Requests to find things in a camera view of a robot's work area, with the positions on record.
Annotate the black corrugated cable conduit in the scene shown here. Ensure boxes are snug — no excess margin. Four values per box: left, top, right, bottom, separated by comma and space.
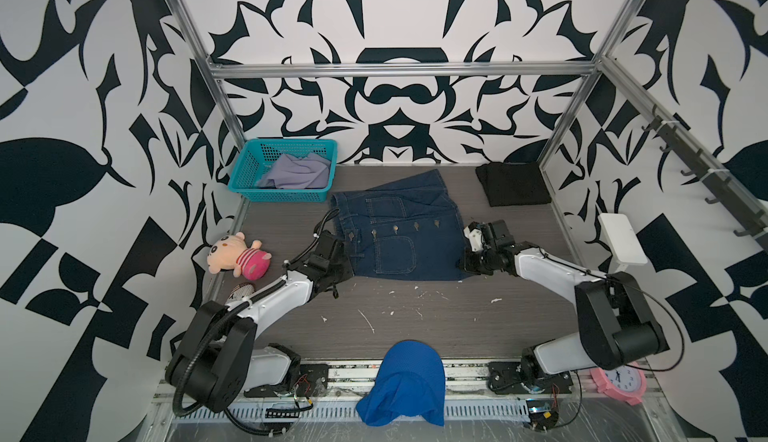
171, 207, 340, 437

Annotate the small green circuit board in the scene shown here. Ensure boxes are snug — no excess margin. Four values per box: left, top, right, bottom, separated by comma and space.
525, 400, 559, 433

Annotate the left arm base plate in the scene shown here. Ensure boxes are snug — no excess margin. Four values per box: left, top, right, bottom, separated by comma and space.
244, 363, 330, 398

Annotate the aluminium frame crossbar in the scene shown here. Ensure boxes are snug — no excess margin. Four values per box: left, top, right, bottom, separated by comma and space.
209, 61, 595, 79

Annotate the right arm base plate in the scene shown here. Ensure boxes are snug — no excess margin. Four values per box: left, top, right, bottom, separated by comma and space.
487, 359, 573, 395

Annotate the blue cloth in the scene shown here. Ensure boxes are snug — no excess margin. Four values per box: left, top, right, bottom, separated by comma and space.
356, 340, 446, 427

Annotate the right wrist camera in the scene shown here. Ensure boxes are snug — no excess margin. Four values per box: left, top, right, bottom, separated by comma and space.
464, 227, 485, 253

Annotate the pink plush toy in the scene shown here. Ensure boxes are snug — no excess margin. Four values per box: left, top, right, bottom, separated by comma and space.
206, 232, 272, 281

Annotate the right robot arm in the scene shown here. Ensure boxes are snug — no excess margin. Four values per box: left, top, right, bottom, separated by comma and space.
459, 220, 669, 389

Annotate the teal plastic basket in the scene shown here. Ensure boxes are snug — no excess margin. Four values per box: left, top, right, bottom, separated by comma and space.
228, 138, 338, 203

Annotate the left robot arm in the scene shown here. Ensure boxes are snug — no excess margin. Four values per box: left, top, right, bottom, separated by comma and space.
165, 230, 353, 417

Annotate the pink alarm clock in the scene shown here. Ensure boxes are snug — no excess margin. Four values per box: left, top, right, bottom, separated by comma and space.
589, 366, 647, 406

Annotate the grey wall hook rack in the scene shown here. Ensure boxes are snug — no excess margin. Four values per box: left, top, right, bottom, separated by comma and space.
643, 104, 767, 252

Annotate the black skirt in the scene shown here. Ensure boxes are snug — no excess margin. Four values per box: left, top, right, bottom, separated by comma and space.
475, 162, 551, 207

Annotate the lavender grey skirt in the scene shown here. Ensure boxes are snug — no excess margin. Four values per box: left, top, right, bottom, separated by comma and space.
258, 153, 331, 190

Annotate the white shelf stand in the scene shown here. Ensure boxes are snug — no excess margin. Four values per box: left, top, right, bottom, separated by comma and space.
598, 213, 649, 272

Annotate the dark blue denim skirt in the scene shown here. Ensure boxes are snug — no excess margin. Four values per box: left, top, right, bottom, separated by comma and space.
329, 170, 466, 282

